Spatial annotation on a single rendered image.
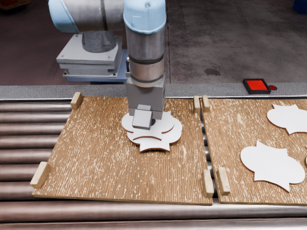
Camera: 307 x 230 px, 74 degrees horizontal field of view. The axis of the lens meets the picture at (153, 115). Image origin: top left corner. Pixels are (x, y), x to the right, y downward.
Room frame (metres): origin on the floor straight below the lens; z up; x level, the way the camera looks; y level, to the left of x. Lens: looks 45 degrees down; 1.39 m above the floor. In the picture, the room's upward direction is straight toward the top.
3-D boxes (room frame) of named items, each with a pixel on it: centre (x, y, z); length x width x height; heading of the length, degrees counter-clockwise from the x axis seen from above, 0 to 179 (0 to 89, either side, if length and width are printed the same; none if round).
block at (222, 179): (0.22, -0.16, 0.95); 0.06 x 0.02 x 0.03; 179
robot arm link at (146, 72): (0.39, 0.02, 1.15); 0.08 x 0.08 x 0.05
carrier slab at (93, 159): (0.36, 0.06, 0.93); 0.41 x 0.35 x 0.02; 87
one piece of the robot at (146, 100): (0.37, 0.02, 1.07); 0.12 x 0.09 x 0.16; 170
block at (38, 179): (0.24, 0.27, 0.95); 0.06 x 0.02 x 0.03; 177
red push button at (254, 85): (0.62, -0.39, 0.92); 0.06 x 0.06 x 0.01; 1
